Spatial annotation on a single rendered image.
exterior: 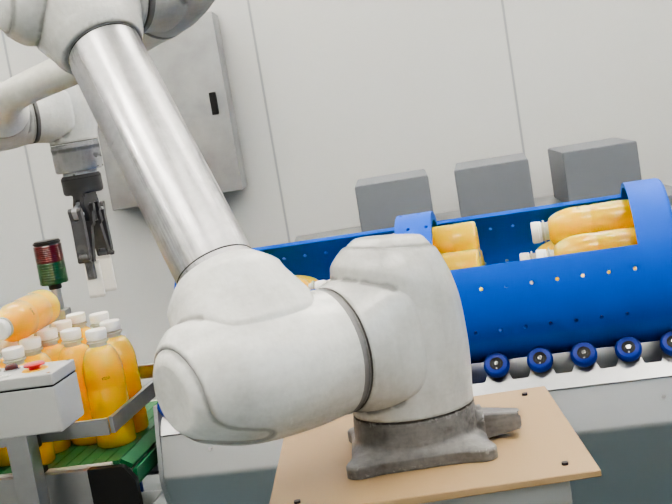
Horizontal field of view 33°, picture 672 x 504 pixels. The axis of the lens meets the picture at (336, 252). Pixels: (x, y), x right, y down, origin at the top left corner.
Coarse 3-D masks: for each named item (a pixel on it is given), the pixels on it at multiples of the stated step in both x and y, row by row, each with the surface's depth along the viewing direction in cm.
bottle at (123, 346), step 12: (108, 336) 214; (120, 336) 215; (120, 348) 213; (132, 348) 216; (132, 360) 215; (132, 372) 214; (132, 384) 214; (132, 396) 214; (144, 408) 217; (144, 420) 216
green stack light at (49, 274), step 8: (48, 264) 252; (56, 264) 252; (64, 264) 255; (40, 272) 253; (48, 272) 252; (56, 272) 252; (64, 272) 254; (40, 280) 254; (48, 280) 252; (56, 280) 253; (64, 280) 254
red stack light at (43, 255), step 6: (42, 246) 252; (48, 246) 252; (54, 246) 252; (60, 246) 254; (36, 252) 252; (42, 252) 252; (48, 252) 252; (54, 252) 252; (60, 252) 254; (36, 258) 253; (42, 258) 252; (48, 258) 252; (54, 258) 252; (60, 258) 253
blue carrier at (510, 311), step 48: (624, 192) 205; (336, 240) 216; (480, 240) 215; (528, 240) 215; (528, 288) 189; (576, 288) 188; (624, 288) 187; (480, 336) 194; (528, 336) 193; (576, 336) 193
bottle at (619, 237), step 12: (624, 228) 194; (564, 240) 196; (576, 240) 194; (588, 240) 193; (600, 240) 193; (612, 240) 192; (624, 240) 192; (636, 240) 191; (552, 252) 196; (564, 252) 194; (576, 252) 193
